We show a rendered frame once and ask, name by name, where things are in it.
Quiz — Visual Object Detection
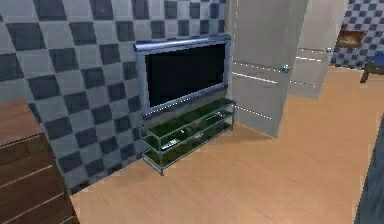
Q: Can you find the silver framed television set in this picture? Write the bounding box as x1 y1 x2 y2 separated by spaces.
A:
133 33 233 121

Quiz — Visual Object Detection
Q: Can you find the grey remote control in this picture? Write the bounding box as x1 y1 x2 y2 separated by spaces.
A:
161 139 178 150

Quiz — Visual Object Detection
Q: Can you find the brown framed wall picture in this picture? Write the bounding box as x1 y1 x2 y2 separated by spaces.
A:
335 29 366 49

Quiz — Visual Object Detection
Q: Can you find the brown wooden chest of drawers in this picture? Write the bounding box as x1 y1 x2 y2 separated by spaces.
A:
0 98 81 224

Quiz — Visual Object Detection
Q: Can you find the dark blue grey furniture edge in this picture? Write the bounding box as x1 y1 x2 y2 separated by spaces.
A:
353 113 384 224

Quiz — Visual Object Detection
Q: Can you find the green glass television stand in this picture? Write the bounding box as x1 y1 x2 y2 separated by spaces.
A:
141 97 237 177

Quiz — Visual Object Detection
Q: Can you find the blue seat wooden chair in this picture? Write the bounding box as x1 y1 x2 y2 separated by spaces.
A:
359 51 384 84

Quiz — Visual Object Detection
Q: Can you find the pale grey room door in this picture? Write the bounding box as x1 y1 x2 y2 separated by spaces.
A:
288 0 350 100
229 0 310 139

